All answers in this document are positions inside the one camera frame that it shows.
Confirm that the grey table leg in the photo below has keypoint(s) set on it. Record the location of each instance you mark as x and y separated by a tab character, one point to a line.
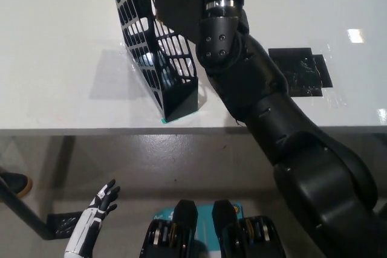
59	173

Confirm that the black tape patch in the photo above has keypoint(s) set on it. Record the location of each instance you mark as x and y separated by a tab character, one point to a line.
302	70

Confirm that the black shoe tan sole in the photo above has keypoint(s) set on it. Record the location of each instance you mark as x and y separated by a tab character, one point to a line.
16	183

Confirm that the black mesh file shelf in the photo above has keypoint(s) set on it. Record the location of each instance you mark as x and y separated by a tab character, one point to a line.
181	95

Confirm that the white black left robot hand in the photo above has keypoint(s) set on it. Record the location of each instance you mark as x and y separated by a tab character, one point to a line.
90	215

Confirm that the teal tape marker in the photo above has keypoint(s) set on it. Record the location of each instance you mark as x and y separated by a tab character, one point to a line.
165	121

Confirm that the black floor base plate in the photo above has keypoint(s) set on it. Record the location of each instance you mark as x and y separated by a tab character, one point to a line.
65	224

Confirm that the black metal stand bar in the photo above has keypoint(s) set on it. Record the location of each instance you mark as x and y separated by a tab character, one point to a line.
27	212

